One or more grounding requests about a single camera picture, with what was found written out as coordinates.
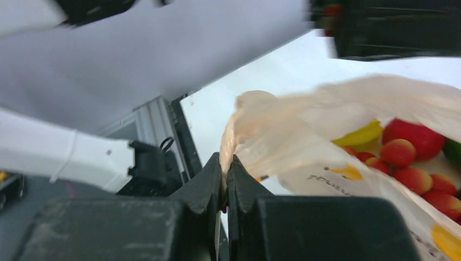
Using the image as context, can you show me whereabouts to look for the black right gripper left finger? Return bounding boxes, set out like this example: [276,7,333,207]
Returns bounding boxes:
[13,153,221,260]

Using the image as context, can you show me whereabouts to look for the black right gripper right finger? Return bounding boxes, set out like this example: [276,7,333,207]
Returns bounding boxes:
[227,157,420,261]

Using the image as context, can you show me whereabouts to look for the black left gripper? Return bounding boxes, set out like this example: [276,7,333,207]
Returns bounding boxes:
[309,0,460,61]

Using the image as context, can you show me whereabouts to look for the orange translucent plastic bag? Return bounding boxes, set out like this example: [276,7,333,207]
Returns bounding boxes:
[220,75,460,260]

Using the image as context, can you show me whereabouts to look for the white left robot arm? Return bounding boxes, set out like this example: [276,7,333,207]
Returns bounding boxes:
[1,30,460,201]

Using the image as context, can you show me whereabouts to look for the yellow green fake mango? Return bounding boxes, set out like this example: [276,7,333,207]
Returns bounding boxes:
[332,120,383,146]

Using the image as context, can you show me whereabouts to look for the red fake apple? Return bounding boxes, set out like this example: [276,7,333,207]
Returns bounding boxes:
[382,118,446,161]

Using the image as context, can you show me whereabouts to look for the red fake grape bunch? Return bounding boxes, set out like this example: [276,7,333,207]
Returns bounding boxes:
[343,139,460,223]

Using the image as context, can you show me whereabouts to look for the aluminium frame rail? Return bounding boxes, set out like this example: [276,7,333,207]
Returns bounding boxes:
[97,95,202,183]

